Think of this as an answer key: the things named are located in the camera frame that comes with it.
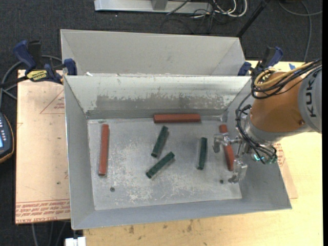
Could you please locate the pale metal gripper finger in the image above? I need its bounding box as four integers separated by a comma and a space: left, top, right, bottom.
228, 158, 248, 184
213, 134, 233, 154

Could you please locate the red-brown flat block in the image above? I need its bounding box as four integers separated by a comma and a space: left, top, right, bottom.
153, 113, 202, 124
98, 123, 111, 177
218, 124, 235, 172

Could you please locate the dark green flat block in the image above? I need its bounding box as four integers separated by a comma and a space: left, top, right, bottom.
146, 151, 176, 179
150, 125, 170, 159
196, 136, 209, 171

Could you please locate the grey metal bin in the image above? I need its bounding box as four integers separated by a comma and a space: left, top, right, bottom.
60, 29, 293, 231

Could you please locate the brown cardboard board, red print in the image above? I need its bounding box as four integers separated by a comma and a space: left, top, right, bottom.
15, 69, 299, 225

